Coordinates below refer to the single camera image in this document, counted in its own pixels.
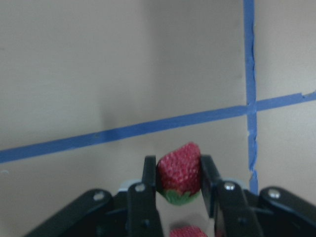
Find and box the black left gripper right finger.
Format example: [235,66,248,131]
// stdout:
[200,155,264,237]

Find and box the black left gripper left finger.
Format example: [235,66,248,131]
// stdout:
[127,156,164,237]

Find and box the strawberry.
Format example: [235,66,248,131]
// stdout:
[157,142,201,206]
[169,226,208,237]

